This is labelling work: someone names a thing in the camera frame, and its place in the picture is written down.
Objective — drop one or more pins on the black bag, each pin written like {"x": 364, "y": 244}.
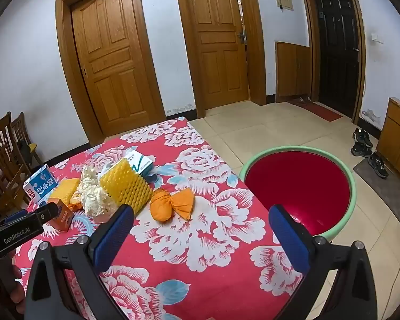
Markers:
{"x": 21, "y": 153}

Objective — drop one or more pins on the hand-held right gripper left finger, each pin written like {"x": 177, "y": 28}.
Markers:
{"x": 115, "y": 236}

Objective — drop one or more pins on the yellow cushion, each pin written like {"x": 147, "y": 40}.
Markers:
{"x": 32, "y": 147}

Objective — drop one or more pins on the black entrance door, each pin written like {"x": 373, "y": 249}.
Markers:
{"x": 336, "y": 50}

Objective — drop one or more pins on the black sneaker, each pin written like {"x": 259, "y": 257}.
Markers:
{"x": 362, "y": 136}
{"x": 378, "y": 165}
{"x": 361, "y": 150}

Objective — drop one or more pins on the red round stool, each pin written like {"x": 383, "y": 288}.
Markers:
{"x": 296, "y": 190}

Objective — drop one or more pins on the yellow foam net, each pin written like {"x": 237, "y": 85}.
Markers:
{"x": 126, "y": 186}

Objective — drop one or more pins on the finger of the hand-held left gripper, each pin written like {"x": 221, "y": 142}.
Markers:
{"x": 48, "y": 211}

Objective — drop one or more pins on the closed wooden door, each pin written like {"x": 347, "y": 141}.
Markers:
{"x": 110, "y": 56}

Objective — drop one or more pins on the person's left hand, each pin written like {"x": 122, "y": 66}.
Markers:
{"x": 17, "y": 293}

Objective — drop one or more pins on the low wooden wall cabinet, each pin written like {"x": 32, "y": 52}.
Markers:
{"x": 291, "y": 71}

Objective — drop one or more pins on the orange crumpled cloth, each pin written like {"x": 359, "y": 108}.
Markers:
{"x": 163, "y": 206}

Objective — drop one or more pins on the red floral tablecloth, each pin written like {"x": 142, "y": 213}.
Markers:
{"x": 203, "y": 220}

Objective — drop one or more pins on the white green box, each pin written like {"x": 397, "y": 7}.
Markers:
{"x": 141, "y": 161}

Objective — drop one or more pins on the wooden side cabinet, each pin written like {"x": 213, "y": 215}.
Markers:
{"x": 398, "y": 133}

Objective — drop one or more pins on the grey floor mat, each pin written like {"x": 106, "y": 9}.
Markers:
{"x": 386, "y": 193}

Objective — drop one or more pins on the red doormat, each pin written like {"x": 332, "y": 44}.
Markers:
{"x": 320, "y": 110}

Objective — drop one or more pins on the blue white milk carton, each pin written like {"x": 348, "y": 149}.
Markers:
{"x": 41, "y": 186}

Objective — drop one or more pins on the small orange box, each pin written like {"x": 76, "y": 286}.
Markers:
{"x": 65, "y": 218}

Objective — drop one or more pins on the white wall switch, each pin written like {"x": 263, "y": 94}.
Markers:
{"x": 376, "y": 37}

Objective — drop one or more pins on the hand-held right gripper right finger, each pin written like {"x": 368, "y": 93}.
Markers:
{"x": 290, "y": 240}

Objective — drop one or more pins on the wooden door with ornament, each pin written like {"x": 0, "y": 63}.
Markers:
{"x": 216, "y": 40}

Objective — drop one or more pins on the wooden chair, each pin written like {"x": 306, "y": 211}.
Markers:
{"x": 20, "y": 130}
{"x": 3, "y": 160}

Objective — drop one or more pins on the orange snack packet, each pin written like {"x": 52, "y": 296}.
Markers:
{"x": 65, "y": 190}

